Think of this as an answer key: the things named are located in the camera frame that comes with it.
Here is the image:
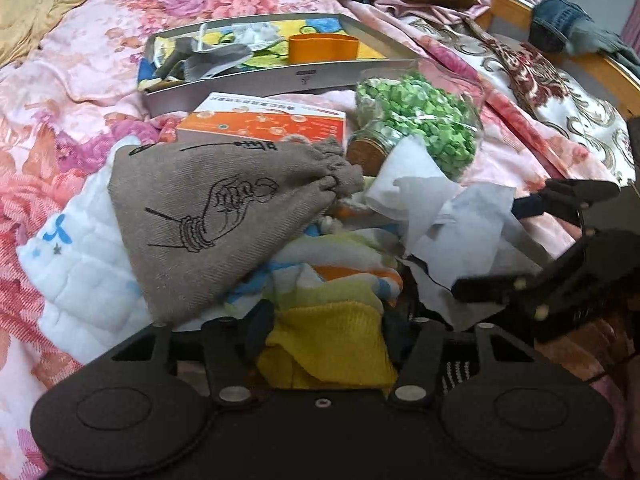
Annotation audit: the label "striped colourful sock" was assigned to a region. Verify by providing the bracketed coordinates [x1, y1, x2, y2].
[224, 226, 404, 389]

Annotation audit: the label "grey drawstring pouch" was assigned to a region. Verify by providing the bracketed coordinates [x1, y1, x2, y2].
[108, 138, 363, 325]

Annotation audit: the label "white quilted cloth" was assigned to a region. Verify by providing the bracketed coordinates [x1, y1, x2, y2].
[16, 136, 151, 364]

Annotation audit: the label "grey face mask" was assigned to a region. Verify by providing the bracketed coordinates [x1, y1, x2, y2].
[154, 38, 253, 82]

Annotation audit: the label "white face mask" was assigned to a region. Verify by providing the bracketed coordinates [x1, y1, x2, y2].
[231, 22, 284, 55]

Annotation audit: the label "white tissue paper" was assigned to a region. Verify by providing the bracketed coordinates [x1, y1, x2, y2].
[364, 138, 551, 332]

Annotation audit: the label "cream baroque patterned cloth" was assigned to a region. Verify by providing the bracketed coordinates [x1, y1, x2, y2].
[407, 18, 636, 185]

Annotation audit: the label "glass jar with cork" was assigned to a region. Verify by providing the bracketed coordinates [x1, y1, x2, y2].
[346, 127, 401, 177]

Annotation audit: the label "bag of green paper stars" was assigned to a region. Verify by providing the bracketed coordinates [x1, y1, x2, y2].
[355, 62, 485, 180]

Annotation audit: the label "orange white medicine box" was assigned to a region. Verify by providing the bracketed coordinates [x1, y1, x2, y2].
[176, 92, 346, 143]

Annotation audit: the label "blue jeans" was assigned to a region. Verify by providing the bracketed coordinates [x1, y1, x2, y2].
[528, 0, 639, 72]

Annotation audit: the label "pink floral bedsheet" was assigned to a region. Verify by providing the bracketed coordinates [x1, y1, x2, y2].
[0, 0, 632, 480]

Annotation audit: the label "orange plastic cup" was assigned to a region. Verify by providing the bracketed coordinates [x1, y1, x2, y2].
[288, 34, 360, 64]

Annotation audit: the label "grey tray with frog picture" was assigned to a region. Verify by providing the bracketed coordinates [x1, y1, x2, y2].
[138, 13, 418, 116]

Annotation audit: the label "wooden bed frame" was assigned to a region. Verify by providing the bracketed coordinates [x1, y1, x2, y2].
[474, 0, 640, 122]

